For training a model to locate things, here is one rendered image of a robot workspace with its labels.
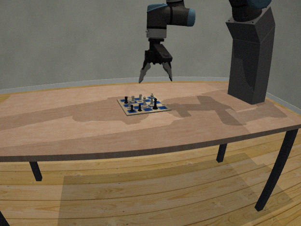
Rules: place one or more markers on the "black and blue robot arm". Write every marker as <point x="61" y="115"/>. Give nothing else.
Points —
<point x="174" y="12"/>

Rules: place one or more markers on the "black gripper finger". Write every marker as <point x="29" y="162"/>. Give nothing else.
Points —
<point x="167" y="68"/>
<point x="146" y="66"/>

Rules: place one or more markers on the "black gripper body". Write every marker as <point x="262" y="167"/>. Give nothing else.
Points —
<point x="154" y="58"/>

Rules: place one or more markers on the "blue and cream chessboard with pieces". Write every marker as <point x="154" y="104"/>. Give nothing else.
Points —
<point x="160" y="105"/>

